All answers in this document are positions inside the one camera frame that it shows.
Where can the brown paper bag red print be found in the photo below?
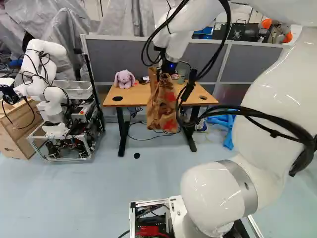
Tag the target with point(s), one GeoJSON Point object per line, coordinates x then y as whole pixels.
{"type": "Point", "coordinates": [163, 104]}

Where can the round black cap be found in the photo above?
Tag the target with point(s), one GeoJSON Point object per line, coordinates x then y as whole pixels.
{"type": "Point", "coordinates": [136, 155]}

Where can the purple plush bunny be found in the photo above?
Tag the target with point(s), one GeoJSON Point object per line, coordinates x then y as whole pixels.
{"type": "Point", "coordinates": [124, 78]}

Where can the small pink white packet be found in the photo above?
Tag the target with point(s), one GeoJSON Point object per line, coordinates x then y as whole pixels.
{"type": "Point", "coordinates": [175, 77]}

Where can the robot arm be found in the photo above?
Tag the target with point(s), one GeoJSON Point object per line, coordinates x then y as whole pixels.
{"type": "Point", "coordinates": [272, 104]}

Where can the clear plastic cup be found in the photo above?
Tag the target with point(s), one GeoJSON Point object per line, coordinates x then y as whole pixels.
{"type": "Point", "coordinates": [183, 72]}

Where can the white robot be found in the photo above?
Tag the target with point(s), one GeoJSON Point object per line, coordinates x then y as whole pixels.
{"type": "Point", "coordinates": [47, 99]}

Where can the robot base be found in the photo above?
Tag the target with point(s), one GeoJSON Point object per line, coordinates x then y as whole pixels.
{"type": "Point", "coordinates": [153, 218]}

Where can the wooden table black legs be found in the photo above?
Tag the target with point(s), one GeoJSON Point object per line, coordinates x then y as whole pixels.
{"type": "Point", "coordinates": [138, 95]}

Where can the blue plastic bag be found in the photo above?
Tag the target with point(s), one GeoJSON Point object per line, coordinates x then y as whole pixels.
{"type": "Point", "coordinates": [226, 129]}

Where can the small black device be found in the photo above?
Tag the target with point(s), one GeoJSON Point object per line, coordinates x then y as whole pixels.
{"type": "Point", "coordinates": [143, 80]}

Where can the grey office partition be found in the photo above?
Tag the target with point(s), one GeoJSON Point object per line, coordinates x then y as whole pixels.
{"type": "Point", "coordinates": [119, 59]}

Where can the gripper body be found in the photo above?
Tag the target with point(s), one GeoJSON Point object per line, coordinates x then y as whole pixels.
{"type": "Point", "coordinates": [169, 66]}

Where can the wooden crate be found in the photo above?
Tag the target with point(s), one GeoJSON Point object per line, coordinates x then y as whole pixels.
{"type": "Point", "coordinates": [15, 129]}

